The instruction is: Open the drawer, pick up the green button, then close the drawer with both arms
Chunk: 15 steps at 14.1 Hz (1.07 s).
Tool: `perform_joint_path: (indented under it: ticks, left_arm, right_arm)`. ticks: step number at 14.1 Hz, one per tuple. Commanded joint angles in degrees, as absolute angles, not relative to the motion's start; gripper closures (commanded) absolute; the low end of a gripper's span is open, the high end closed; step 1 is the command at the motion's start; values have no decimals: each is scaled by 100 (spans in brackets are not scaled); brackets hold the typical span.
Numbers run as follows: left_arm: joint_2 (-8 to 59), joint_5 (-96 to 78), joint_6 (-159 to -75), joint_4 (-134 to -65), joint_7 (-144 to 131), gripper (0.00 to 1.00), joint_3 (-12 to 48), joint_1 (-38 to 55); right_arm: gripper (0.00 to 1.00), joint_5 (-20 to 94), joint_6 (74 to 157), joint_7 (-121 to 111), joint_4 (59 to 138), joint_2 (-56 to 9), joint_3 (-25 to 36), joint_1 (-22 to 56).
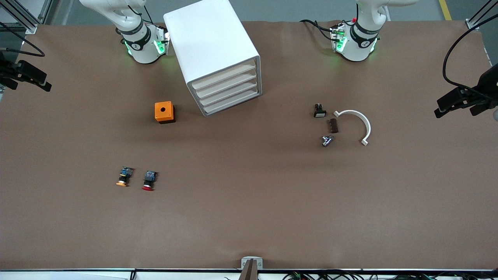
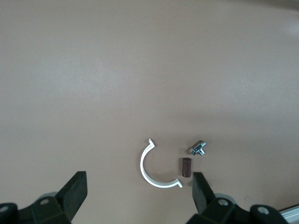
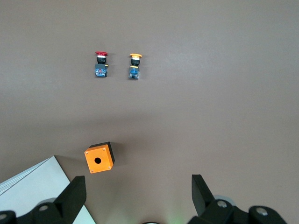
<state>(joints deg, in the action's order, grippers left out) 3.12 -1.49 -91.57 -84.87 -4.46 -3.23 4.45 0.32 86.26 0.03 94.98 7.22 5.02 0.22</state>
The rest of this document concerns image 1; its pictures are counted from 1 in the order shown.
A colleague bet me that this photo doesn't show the beige lowest cabinet drawer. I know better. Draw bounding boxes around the beige lowest cabinet drawer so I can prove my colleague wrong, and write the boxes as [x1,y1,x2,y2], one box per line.
[203,89,260,116]

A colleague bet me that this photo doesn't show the yellow mushroom push button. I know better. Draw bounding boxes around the yellow mushroom push button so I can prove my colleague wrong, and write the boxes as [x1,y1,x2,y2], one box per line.
[116,166,134,187]

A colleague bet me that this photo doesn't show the red mushroom push button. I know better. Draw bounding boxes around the red mushroom push button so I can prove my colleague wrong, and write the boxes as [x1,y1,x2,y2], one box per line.
[141,170,158,191]

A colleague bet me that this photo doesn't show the white drawer cabinet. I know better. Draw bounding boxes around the white drawer cabinet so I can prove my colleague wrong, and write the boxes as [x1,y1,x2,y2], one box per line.
[163,0,262,117]

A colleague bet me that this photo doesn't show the white curved plastic arc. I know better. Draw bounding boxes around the white curved plastic arc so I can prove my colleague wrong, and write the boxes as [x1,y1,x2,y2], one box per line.
[333,110,372,146]

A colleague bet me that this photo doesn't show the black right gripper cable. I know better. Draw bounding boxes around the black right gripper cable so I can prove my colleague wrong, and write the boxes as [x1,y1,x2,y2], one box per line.
[0,21,46,57]

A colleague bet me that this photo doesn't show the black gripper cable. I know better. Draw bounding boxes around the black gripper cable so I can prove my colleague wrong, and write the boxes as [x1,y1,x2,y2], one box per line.
[0,21,46,57]
[443,14,498,92]

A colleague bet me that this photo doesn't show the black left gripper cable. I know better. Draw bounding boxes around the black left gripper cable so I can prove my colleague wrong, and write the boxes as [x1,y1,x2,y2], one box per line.
[443,14,498,92]

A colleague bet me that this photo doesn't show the aluminium frame profile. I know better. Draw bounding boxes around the aluminium frame profile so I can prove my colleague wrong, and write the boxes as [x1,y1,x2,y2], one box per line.
[465,0,498,30]
[0,0,53,35]

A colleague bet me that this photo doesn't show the orange button enclosure box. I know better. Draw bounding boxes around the orange button enclosure box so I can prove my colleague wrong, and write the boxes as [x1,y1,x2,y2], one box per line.
[154,101,176,124]

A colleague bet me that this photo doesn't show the black arm base cable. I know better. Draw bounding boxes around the black arm base cable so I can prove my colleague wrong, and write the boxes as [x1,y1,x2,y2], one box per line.
[300,19,336,41]

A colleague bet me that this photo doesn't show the black cable bundle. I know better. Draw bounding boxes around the black cable bundle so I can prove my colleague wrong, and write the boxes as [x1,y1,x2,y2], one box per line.
[282,270,498,280]

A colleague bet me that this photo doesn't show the white table edge rail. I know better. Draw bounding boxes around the white table edge rail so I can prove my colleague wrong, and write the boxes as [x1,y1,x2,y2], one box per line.
[0,268,498,280]

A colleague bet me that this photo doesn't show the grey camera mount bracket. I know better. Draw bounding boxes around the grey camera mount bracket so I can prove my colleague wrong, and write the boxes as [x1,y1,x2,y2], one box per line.
[238,256,263,280]

